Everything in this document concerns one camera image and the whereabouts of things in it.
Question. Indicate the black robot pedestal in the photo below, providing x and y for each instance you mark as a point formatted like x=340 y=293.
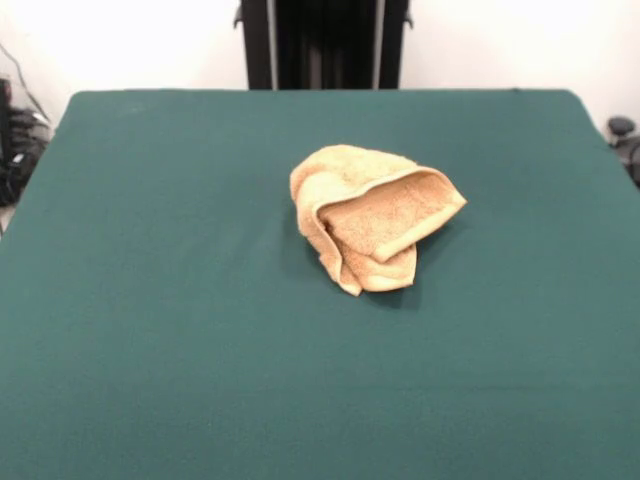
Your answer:
x=260 y=50

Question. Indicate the black rounded chair part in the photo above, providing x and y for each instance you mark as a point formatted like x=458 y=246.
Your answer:
x=622 y=127

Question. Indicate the tan terry towel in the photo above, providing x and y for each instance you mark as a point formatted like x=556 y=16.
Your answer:
x=380 y=215

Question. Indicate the black equipment pile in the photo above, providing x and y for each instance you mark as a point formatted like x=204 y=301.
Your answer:
x=17 y=150

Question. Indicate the dark green tablecloth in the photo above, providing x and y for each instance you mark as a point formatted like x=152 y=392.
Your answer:
x=150 y=375

